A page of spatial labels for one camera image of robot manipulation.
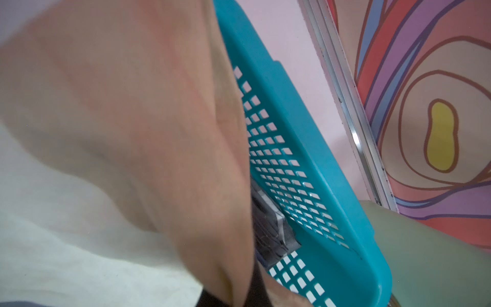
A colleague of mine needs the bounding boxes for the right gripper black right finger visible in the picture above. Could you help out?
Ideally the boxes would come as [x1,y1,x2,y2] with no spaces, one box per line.
[244,262,273,307]

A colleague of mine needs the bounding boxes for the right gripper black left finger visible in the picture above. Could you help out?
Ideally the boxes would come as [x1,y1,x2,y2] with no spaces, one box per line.
[196,289,229,307]

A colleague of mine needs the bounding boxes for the dark grey checked cloth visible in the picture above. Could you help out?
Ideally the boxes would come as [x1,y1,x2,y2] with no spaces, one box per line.
[251,180,301,269]

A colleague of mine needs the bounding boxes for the teal plastic basket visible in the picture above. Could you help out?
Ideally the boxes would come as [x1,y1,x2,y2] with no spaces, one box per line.
[214,1,392,306]

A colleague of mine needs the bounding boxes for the beige grey cloth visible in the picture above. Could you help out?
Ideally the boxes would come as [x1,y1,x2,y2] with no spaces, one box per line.
[0,0,315,307]

